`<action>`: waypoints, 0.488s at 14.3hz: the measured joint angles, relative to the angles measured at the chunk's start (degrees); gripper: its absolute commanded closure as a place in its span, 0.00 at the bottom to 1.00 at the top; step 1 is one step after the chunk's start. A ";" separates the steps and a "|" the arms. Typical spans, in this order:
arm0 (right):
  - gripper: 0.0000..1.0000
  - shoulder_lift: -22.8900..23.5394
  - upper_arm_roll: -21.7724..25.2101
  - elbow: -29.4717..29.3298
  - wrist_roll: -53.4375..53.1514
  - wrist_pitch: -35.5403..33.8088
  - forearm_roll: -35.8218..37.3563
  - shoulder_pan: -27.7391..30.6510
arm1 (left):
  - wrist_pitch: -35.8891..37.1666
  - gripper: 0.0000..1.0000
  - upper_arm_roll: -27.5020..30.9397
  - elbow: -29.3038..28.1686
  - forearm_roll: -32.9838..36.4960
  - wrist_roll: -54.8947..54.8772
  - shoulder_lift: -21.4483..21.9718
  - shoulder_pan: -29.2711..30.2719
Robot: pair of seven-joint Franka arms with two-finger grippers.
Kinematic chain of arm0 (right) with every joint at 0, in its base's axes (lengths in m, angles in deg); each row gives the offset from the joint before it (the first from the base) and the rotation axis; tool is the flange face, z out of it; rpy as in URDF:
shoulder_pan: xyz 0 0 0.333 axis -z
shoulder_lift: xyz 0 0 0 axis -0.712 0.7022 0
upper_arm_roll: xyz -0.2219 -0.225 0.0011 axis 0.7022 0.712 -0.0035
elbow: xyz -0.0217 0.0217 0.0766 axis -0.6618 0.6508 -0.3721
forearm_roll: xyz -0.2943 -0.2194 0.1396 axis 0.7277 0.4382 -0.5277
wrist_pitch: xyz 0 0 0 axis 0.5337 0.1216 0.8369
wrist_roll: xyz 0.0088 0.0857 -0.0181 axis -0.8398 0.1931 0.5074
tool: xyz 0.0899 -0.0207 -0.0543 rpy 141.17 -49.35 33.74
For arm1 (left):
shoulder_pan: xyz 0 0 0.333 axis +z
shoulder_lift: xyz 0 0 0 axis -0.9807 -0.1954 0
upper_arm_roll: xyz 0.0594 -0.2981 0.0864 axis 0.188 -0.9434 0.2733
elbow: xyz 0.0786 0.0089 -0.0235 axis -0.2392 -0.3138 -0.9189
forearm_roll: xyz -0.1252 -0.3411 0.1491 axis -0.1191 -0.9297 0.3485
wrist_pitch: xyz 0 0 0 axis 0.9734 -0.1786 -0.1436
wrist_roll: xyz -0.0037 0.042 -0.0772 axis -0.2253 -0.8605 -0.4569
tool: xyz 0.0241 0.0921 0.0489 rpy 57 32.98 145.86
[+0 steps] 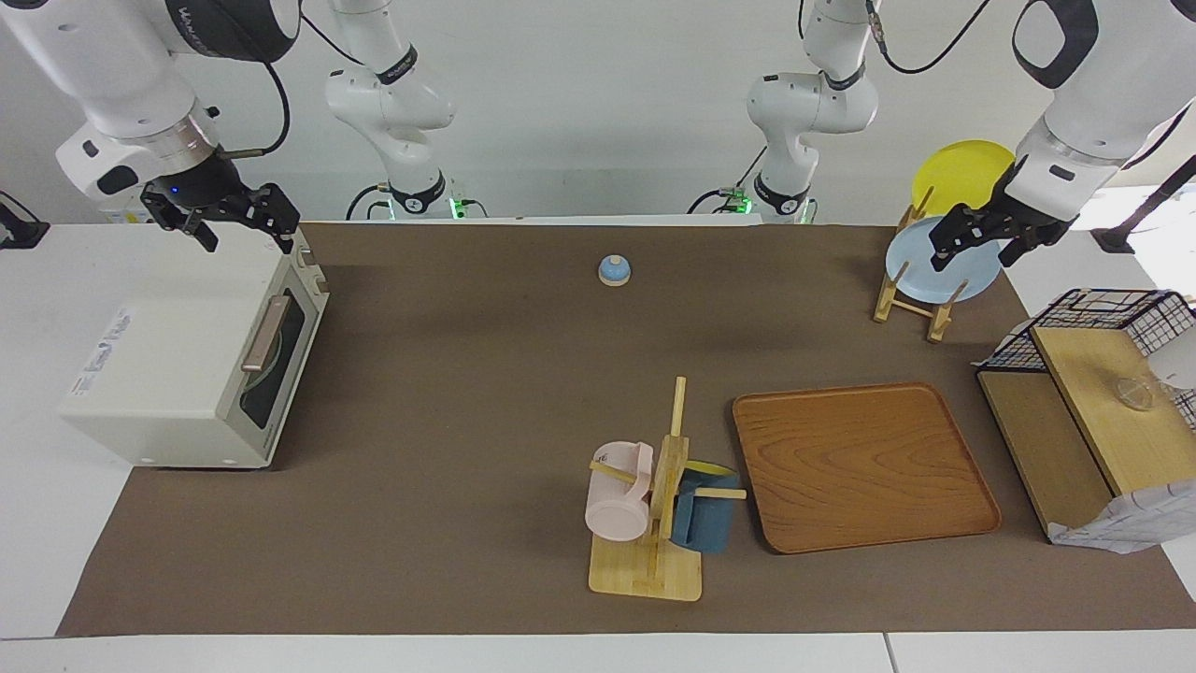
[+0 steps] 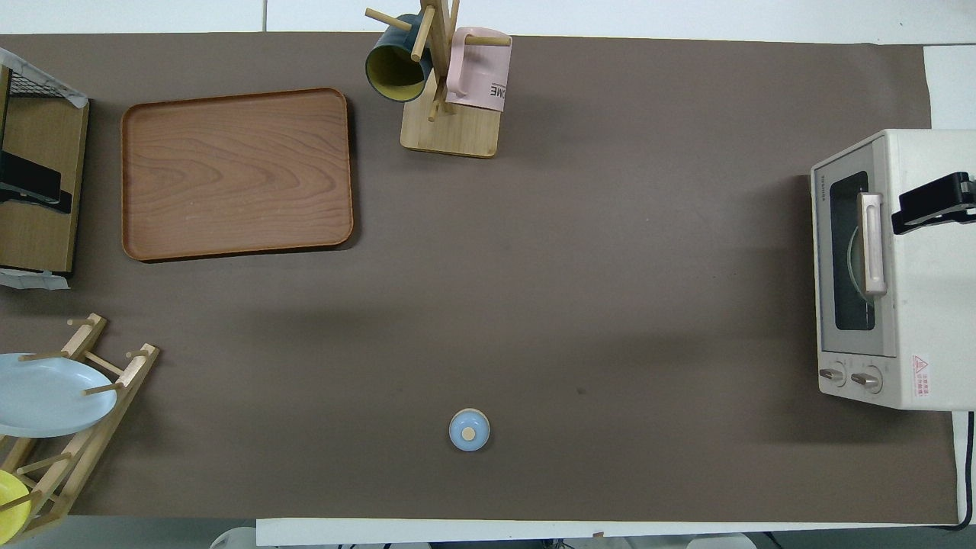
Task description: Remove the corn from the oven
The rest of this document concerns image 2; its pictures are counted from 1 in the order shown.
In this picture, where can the brown wooden tray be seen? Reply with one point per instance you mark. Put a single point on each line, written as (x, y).
(236, 175)

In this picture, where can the wooden dish rack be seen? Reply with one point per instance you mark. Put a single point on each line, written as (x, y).
(76, 450)

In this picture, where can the dark blue mug yellow inside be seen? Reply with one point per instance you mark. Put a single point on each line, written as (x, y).
(393, 65)

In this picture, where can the white toaster oven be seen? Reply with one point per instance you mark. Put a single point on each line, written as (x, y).
(938, 320)

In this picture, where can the silver oven knob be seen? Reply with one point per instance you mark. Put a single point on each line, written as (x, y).
(833, 375)
(867, 379)

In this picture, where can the light blue plate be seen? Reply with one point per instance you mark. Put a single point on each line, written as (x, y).
(46, 396)

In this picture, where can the green plate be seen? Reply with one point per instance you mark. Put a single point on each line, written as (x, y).
(858, 267)

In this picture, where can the brown table mat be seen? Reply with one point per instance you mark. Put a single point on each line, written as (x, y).
(534, 267)

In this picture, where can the blue call bell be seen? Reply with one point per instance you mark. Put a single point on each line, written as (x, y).
(469, 433)

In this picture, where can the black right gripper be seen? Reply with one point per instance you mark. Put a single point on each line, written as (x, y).
(934, 202)

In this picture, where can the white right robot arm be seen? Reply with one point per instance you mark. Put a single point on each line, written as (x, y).
(720, 543)

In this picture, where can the pink mug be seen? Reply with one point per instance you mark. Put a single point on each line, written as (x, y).
(476, 76)

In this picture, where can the white crumpled paper sheet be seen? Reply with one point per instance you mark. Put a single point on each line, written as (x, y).
(30, 279)
(76, 95)

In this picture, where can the yellow plate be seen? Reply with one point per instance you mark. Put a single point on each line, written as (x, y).
(11, 503)

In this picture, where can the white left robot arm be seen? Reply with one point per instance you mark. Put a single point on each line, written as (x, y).
(232, 538)

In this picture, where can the wooden shelf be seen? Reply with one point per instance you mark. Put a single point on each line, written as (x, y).
(38, 130)

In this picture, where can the wooden mug tree stand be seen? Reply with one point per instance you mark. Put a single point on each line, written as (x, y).
(450, 137)

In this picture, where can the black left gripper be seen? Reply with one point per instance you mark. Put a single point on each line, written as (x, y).
(30, 181)

